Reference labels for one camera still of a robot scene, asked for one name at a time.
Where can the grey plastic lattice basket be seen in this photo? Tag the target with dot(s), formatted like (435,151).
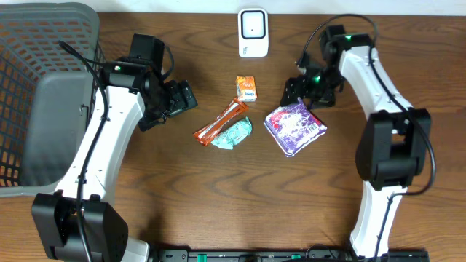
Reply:
(47,94)

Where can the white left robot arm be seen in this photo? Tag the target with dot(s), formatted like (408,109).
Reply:
(77,221)

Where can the orange snack bar wrapper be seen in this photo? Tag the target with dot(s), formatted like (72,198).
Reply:
(209,132)

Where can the floral red purple packet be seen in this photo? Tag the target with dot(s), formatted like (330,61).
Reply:
(294,127)

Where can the white barcode scanner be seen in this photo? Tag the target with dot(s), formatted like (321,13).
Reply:
(253,32)

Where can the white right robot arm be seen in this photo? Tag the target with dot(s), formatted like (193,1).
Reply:
(395,140)

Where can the small orange juice carton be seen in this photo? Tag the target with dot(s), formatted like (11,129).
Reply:
(246,89)

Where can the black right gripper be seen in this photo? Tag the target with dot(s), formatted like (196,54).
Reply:
(295,92)

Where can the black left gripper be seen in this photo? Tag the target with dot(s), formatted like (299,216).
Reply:
(183,99)

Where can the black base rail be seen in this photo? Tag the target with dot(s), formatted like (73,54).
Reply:
(317,254)

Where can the teal green packet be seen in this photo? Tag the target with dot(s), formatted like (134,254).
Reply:
(229,138)

